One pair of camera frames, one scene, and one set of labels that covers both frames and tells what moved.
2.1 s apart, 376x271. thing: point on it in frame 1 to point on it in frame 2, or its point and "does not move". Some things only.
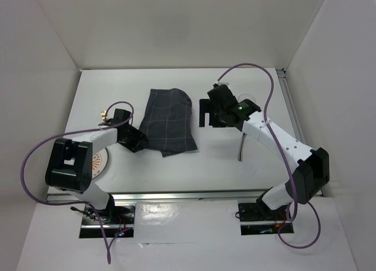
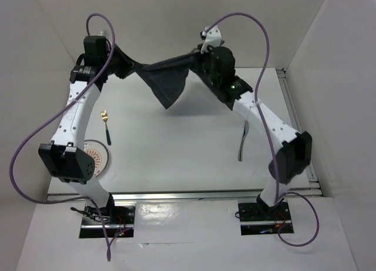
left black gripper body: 132,136 to 118,66
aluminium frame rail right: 282,74 does not move
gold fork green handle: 103,115 does not move
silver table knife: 239,157 does not move
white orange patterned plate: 100,161 does not move
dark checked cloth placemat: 167,124 to 165,77
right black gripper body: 218,121 to 204,57
